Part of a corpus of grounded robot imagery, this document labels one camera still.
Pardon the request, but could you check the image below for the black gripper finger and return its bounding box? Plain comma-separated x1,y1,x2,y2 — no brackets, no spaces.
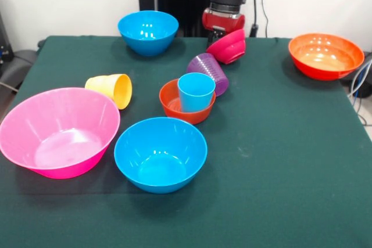
206,29,219,47

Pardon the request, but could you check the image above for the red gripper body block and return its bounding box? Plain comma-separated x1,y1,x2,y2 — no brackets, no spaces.
202,8,246,32

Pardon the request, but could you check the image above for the small magenta plastic bowl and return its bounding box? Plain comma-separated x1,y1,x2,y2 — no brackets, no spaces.
206,28,247,65

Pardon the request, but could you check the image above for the purple ribbed plastic cup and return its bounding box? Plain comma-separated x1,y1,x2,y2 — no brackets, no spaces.
186,52,230,98

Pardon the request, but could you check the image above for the blue plastic cup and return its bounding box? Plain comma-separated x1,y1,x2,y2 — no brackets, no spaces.
177,73,216,113

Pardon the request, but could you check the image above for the blue plastic bowl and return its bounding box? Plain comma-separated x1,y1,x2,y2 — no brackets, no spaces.
117,10,180,57
113,117,208,195

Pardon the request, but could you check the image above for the small red-orange plastic bowl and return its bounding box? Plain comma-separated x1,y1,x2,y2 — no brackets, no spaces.
159,78,217,125

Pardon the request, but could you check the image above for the large orange plastic bowl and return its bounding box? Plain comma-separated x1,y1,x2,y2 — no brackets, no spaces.
288,33,365,81

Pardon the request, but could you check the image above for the yellow plastic cup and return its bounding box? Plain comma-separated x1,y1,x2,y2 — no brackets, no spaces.
84,73,133,110

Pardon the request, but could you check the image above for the dark green tablecloth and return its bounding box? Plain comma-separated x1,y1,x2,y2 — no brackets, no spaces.
0,35,372,248

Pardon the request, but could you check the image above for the large pink plastic bowl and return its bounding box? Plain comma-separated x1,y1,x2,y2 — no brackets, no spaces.
0,87,121,179

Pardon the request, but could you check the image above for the black hanging cable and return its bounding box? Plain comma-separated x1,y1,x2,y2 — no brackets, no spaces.
249,0,277,38

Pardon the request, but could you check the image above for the tangle of floor cables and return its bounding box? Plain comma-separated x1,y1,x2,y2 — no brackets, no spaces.
347,59,372,128

